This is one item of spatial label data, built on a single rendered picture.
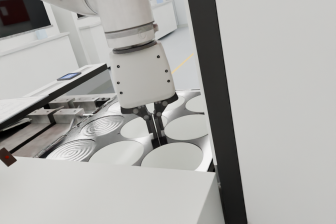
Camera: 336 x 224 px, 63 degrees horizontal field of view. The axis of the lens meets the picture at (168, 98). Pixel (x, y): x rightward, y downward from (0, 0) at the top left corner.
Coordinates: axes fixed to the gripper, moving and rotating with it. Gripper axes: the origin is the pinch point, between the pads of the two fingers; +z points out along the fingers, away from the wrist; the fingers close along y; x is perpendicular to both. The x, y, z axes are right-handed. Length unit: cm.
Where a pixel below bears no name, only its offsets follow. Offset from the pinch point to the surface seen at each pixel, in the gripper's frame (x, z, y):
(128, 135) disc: -3.0, 2.0, 5.6
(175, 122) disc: -2.9, 1.9, -4.1
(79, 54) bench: -466, 48, 104
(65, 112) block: -24.2, 1.2, 22.3
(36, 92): -32.0, -3.9, 30.5
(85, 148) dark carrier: -2.2, 2.1, 14.2
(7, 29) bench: -351, -21, 160
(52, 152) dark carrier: -4.2, 2.1, 21.1
